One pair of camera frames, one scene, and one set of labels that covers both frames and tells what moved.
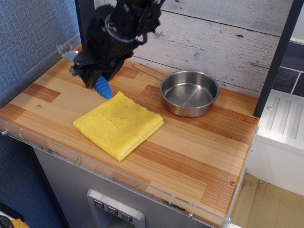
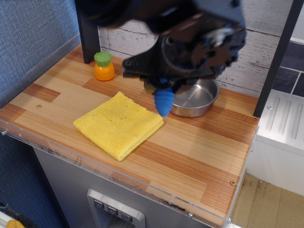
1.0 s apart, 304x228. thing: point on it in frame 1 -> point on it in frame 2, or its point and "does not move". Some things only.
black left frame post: x=84 y=10 does not move
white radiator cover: x=277 y=157 does not move
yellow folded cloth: x=119 y=125 does not move
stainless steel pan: x=187 y=93 does not move
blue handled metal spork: x=100 y=84 -> x=164 y=98
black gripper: x=103 y=49 -> x=160 y=69
